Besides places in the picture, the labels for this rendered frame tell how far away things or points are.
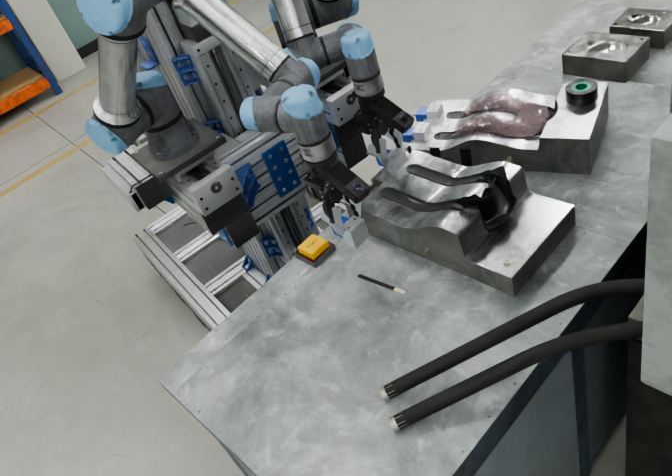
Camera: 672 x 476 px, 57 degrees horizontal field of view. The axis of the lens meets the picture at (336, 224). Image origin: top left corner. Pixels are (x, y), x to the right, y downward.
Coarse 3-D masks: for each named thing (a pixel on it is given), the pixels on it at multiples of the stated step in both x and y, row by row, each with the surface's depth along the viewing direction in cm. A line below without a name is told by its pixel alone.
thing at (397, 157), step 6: (390, 150) 170; (396, 150) 167; (402, 150) 166; (390, 156) 165; (396, 156) 165; (402, 156) 166; (378, 162) 170; (390, 162) 165; (396, 162) 165; (402, 162) 166; (390, 168) 167; (396, 168) 165
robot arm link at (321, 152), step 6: (330, 138) 129; (324, 144) 128; (330, 144) 129; (300, 150) 132; (306, 150) 129; (312, 150) 128; (318, 150) 128; (324, 150) 129; (330, 150) 130; (306, 156) 130; (312, 156) 130; (318, 156) 129; (324, 156) 130; (330, 156) 131; (312, 162) 132
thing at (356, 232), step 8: (344, 216) 148; (352, 216) 145; (344, 224) 144; (352, 224) 143; (360, 224) 143; (344, 232) 143; (352, 232) 142; (360, 232) 144; (368, 232) 146; (344, 240) 146; (352, 240) 143; (360, 240) 145
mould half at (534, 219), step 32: (416, 160) 166; (416, 192) 157; (448, 192) 152; (480, 192) 142; (512, 192) 145; (384, 224) 154; (416, 224) 146; (448, 224) 137; (480, 224) 139; (512, 224) 142; (544, 224) 139; (448, 256) 142; (480, 256) 137; (512, 256) 135; (544, 256) 138; (512, 288) 132
